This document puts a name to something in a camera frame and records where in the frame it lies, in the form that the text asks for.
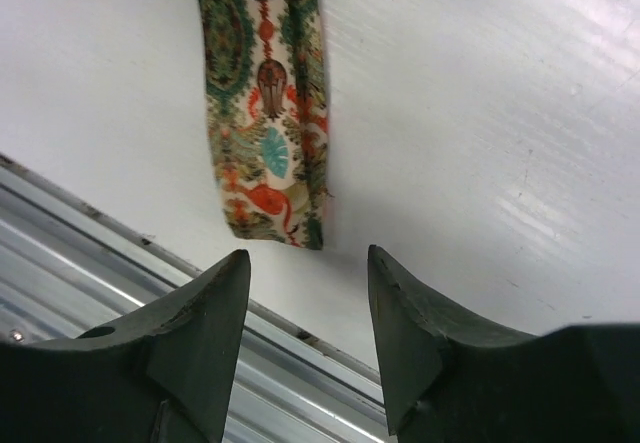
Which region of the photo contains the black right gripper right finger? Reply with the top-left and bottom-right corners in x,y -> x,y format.
367,245 -> 639,442

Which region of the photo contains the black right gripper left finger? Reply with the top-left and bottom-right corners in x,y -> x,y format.
1,250 -> 250,442

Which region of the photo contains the paisley patterned tie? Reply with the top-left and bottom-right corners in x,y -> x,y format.
198,0 -> 329,250

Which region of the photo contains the aluminium rail frame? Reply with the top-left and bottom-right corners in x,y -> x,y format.
1,160 -> 388,442

